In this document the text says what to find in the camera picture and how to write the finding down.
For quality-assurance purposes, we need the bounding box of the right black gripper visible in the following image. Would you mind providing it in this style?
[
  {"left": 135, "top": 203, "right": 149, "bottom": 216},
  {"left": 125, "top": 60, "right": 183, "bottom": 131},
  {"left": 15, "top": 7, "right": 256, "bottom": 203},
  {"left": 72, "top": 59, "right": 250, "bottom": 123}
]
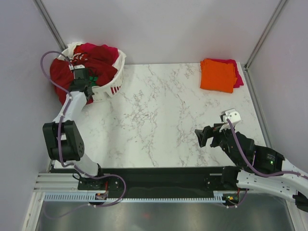
[{"left": 193, "top": 121, "right": 241, "bottom": 166}]

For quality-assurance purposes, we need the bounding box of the dark red t shirt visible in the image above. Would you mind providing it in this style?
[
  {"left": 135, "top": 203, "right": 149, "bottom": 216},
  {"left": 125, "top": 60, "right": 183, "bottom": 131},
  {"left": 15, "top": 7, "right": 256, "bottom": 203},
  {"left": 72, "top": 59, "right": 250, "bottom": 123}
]
[{"left": 50, "top": 58, "right": 93, "bottom": 105}]

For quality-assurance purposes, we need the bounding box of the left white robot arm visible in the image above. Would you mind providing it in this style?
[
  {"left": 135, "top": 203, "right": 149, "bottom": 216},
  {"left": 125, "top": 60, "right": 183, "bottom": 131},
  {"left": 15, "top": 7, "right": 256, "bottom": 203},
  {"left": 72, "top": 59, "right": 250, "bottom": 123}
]
[{"left": 42, "top": 65, "right": 106, "bottom": 189}]

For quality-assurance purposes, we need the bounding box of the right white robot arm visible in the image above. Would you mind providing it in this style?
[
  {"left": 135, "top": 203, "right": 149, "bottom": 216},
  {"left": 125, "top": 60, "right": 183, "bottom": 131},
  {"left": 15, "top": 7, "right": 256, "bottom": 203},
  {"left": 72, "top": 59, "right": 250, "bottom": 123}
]
[{"left": 195, "top": 123, "right": 308, "bottom": 212}]

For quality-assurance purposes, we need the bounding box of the pile of red shirts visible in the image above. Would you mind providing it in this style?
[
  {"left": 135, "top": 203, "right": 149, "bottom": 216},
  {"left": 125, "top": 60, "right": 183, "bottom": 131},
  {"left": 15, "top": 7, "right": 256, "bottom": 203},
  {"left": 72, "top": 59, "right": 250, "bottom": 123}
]
[{"left": 73, "top": 43, "right": 119, "bottom": 86}]

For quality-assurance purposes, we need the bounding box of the green t shirt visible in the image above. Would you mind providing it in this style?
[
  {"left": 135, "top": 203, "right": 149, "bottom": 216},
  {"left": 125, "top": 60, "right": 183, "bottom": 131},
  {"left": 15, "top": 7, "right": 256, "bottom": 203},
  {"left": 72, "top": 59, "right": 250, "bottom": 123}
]
[{"left": 89, "top": 76, "right": 98, "bottom": 86}]

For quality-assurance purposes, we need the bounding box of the white laundry basket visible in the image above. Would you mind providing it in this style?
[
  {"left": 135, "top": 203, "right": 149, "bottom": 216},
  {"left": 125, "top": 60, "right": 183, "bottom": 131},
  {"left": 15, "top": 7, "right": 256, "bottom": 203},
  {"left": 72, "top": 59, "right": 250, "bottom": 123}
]
[{"left": 56, "top": 49, "right": 126, "bottom": 102}]

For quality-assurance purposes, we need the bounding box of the white cloth in basket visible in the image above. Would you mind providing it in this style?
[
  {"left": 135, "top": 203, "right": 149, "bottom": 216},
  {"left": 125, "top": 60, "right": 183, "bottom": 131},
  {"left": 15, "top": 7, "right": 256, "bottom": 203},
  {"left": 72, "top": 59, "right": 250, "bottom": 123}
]
[{"left": 67, "top": 42, "right": 83, "bottom": 59}]

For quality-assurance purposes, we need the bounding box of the folded orange t shirt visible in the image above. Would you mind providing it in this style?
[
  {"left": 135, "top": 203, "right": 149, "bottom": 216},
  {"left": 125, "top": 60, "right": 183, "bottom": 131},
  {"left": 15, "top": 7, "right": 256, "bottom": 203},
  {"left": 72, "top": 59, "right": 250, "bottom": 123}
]
[{"left": 200, "top": 59, "right": 237, "bottom": 93}]

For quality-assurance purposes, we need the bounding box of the folded pink t shirt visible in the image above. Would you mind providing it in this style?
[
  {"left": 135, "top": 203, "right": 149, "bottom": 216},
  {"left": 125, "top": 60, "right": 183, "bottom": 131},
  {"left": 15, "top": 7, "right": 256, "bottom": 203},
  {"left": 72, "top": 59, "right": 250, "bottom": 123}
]
[{"left": 205, "top": 59, "right": 244, "bottom": 93}]

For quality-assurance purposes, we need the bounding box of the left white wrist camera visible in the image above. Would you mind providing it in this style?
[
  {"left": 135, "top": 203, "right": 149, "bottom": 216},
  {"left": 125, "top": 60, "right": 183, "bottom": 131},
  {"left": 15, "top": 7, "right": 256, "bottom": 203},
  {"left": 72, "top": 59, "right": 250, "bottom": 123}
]
[{"left": 69, "top": 64, "right": 85, "bottom": 72}]

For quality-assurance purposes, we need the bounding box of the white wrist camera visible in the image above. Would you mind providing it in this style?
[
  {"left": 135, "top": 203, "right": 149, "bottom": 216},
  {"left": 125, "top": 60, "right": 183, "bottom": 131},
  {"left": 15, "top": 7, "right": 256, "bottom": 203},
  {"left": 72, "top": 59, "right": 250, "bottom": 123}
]
[
  {"left": 69, "top": 64, "right": 85, "bottom": 72},
  {"left": 220, "top": 108, "right": 241, "bottom": 126}
]

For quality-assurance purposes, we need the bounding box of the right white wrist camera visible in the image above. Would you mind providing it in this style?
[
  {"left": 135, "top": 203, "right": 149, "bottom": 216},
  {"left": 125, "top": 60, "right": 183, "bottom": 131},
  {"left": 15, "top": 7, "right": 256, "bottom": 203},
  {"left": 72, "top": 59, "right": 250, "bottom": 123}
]
[{"left": 220, "top": 108, "right": 241, "bottom": 126}]

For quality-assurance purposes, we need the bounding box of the left aluminium frame post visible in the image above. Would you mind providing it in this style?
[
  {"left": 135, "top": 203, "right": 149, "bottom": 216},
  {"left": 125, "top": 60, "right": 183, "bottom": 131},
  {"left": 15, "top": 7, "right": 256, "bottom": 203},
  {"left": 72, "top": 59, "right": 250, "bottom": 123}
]
[{"left": 33, "top": 0, "right": 67, "bottom": 50}]

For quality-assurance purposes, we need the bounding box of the aluminium frame post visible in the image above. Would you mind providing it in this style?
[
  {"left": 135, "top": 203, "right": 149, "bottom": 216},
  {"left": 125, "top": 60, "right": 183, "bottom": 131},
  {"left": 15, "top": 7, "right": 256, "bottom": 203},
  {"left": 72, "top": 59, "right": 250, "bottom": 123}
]
[
  {"left": 244, "top": 0, "right": 289, "bottom": 70},
  {"left": 33, "top": 0, "right": 67, "bottom": 50}
]

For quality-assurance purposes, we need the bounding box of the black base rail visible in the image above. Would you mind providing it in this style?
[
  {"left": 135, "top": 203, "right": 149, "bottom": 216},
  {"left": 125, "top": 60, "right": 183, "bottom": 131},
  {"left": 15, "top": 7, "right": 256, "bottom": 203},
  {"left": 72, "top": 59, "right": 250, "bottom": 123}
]
[{"left": 78, "top": 167, "right": 239, "bottom": 199}]

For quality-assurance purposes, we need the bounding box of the white slotted cable duct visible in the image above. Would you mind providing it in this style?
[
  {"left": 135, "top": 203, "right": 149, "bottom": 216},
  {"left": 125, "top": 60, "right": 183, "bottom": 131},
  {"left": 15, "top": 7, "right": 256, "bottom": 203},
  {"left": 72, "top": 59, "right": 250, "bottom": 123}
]
[{"left": 44, "top": 192, "right": 238, "bottom": 203}]

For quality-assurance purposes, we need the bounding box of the right aluminium frame post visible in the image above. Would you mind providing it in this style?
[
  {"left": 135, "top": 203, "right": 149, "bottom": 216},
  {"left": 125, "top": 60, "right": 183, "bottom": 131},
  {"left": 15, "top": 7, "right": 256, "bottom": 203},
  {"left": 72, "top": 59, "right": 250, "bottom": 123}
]
[{"left": 244, "top": 0, "right": 289, "bottom": 70}]

